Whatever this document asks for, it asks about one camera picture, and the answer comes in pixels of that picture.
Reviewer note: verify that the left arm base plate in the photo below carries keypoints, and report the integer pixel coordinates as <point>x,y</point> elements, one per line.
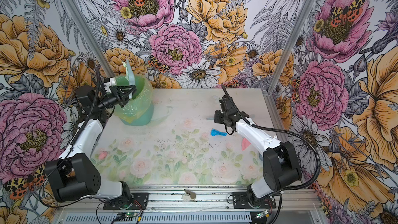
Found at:
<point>136,201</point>

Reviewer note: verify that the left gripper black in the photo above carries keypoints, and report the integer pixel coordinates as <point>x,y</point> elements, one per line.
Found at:
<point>123,100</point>

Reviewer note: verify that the aluminium rail frame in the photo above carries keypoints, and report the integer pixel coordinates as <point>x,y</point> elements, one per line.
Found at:
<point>213,205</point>

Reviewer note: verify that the beige clip on rail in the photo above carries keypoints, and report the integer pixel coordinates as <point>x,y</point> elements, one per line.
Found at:
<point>189,195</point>

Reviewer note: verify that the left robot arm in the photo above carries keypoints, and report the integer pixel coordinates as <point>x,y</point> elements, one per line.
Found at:
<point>73,176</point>

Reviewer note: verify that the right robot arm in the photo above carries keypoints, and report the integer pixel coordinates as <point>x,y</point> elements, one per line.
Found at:
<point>280,162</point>

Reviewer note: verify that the green bin with bag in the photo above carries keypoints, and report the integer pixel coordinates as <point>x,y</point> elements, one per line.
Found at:
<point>139,109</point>

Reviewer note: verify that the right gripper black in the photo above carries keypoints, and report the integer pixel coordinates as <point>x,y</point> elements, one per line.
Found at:
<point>217,113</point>

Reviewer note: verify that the blue paper scrap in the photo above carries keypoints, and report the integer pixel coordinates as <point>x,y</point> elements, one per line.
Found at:
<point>215,132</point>

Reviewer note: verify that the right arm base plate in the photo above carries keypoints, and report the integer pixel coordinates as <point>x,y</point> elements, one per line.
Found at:
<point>246,200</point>

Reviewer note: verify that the pink paper scrap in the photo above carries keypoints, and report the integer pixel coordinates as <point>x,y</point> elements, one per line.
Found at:
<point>245,144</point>

